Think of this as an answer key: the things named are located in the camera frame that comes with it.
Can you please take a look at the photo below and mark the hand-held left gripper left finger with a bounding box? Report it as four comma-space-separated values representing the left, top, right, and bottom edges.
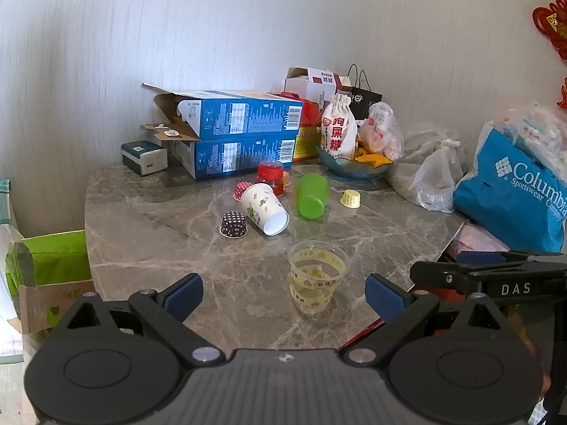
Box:
52, 273, 224, 367

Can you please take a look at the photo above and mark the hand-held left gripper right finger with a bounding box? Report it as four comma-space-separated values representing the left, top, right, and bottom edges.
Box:
341, 273, 515, 366

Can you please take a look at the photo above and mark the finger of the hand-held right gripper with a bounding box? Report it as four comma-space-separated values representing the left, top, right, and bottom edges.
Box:
455, 250, 532, 267
409, 261, 485, 295

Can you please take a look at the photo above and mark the white paper cup green print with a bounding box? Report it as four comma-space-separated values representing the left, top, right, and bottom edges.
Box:
239, 183, 290, 236

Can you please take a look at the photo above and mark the green plastic cup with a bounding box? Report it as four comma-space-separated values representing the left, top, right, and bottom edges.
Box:
296, 174, 330, 220

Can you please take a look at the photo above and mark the clear plastic cup yellow print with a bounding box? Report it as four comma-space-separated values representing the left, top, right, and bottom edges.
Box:
288, 241, 351, 315

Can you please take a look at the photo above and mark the dark polka dot paper cup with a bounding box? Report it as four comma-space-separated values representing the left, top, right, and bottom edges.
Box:
219, 211, 248, 240

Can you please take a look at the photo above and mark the pink cloth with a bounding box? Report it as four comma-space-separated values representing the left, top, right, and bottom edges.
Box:
445, 225, 510, 260

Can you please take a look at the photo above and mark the blue shopping bag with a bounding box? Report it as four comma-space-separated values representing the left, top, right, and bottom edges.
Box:
453, 120, 567, 253

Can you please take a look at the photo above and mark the white plastic bag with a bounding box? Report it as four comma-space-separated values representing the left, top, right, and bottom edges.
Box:
410, 139, 468, 213

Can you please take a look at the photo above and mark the translucent grey plastic bag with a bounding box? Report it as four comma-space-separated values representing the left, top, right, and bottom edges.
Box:
385, 127, 461, 196

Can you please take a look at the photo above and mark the brown cardboard box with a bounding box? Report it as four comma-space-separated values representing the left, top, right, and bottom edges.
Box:
18, 280, 96, 335

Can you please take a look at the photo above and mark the orange snack packet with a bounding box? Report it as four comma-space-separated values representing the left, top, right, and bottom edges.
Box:
354, 147, 394, 168

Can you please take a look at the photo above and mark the blue green bowl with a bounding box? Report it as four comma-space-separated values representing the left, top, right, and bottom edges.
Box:
316, 144, 396, 182

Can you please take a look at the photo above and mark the green carton box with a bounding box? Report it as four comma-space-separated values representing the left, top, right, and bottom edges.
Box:
5, 230, 91, 297

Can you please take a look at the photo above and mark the clear bag of packets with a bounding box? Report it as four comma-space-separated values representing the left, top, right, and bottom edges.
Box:
489, 103, 567, 169

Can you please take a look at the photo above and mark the small white green box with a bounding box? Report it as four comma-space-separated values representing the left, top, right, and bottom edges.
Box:
120, 140, 169, 175

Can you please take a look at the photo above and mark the red lidded plastic jar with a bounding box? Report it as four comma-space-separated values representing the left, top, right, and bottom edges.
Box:
254, 160, 286, 198

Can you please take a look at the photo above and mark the blue carton box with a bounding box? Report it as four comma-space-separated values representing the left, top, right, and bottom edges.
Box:
141, 123, 298, 181

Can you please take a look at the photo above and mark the clear snack plastic bag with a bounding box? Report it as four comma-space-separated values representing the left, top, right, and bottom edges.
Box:
357, 101, 405, 160

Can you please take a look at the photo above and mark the white cloth pouch red print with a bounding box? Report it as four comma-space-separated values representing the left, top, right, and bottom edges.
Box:
320, 93, 359, 160

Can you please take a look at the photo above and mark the red yellow box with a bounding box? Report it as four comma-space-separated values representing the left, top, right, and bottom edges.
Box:
272, 91, 322, 161

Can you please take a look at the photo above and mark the blue carton box open flap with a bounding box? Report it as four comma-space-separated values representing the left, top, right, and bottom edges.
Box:
142, 82, 304, 141

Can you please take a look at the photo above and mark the black paper bag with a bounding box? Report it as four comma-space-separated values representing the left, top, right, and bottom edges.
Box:
337, 64, 383, 120

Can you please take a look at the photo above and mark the white red open carton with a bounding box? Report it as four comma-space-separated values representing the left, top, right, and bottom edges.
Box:
283, 66, 353, 103

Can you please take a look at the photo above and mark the red wall ornament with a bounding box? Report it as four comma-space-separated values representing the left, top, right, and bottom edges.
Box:
532, 0, 567, 60

